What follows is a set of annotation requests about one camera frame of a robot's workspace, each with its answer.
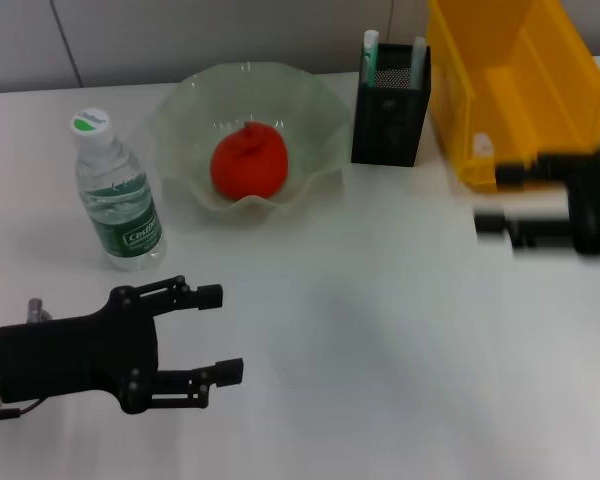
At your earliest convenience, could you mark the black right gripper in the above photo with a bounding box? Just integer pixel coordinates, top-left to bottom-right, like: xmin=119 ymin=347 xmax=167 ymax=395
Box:
xmin=473 ymin=145 xmax=600 ymax=260

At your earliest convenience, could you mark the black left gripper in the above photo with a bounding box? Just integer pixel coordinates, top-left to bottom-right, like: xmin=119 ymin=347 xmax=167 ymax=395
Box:
xmin=0 ymin=273 xmax=245 ymax=415

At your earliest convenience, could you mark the white paper ball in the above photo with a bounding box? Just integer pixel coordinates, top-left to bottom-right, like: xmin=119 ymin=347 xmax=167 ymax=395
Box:
xmin=472 ymin=132 xmax=495 ymax=160

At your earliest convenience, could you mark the grey marker pen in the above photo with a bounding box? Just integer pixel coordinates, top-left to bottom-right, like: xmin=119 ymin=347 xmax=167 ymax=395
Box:
xmin=409 ymin=34 xmax=429 ymax=92

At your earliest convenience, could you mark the clear green-label water bottle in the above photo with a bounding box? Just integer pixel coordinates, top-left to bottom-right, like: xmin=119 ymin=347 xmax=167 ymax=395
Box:
xmin=69 ymin=106 xmax=167 ymax=274

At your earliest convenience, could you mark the red soft tomato toy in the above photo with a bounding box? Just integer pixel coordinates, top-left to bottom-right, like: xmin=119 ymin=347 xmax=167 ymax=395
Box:
xmin=209 ymin=120 xmax=289 ymax=202

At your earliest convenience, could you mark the green utility knife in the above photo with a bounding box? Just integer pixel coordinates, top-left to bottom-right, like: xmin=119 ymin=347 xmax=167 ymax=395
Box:
xmin=361 ymin=28 xmax=380 ymax=87

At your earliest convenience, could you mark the black mesh pen holder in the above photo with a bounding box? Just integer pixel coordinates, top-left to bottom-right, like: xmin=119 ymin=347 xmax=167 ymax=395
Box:
xmin=350 ymin=42 xmax=433 ymax=168

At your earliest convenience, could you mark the green glass fruit plate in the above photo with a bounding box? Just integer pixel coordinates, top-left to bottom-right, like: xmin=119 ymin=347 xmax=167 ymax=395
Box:
xmin=152 ymin=60 xmax=352 ymax=226

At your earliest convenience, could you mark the yellow plastic bin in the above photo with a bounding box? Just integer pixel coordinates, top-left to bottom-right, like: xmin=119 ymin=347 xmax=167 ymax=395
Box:
xmin=424 ymin=0 xmax=600 ymax=194

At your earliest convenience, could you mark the silver left wrist socket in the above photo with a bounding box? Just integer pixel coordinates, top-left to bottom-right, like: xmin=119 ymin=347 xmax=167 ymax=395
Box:
xmin=26 ymin=297 xmax=55 ymax=322

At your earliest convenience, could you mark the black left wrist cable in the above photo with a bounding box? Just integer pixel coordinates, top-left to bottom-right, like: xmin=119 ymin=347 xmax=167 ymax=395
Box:
xmin=0 ymin=398 xmax=45 ymax=424

